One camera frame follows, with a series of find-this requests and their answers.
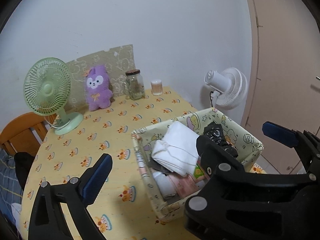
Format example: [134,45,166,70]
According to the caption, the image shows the green desk fan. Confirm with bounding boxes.
[23,57,84,135]

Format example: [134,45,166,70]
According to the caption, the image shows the cotton swab container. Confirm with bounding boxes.
[150,79,163,96]

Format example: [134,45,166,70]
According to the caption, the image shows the white towel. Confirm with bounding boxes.
[151,121,199,177]

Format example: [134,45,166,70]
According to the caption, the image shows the glass jar with lid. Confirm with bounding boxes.
[123,69,145,100]

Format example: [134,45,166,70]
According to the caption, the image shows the white clothes on bed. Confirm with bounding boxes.
[11,203,22,231]

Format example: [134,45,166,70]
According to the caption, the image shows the orange green tissue pack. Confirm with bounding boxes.
[193,165,204,180]

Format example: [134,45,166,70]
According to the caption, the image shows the yellow cartoon storage box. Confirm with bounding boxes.
[131,107,264,223]

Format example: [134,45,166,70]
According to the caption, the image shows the purple plush bunny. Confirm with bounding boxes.
[85,65,113,111]

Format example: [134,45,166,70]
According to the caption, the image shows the blue plaid bedding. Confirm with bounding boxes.
[0,149,23,223]

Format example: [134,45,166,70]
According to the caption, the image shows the white standing fan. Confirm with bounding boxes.
[204,67,248,110]

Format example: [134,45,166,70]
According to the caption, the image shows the grey knitted pouch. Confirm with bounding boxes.
[148,159,172,175]

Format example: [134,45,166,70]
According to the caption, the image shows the beige cartoon cardboard panel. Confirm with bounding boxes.
[65,44,136,111]

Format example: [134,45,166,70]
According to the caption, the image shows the black crinkled plastic bag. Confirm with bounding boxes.
[203,122,238,159]

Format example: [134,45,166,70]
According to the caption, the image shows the yellow cartoon tablecloth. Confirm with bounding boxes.
[19,86,266,240]

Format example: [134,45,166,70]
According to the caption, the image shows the black cloth on chair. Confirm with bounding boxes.
[14,152,35,190]

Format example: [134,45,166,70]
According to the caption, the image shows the wooden chair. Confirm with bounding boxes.
[1,112,49,157]

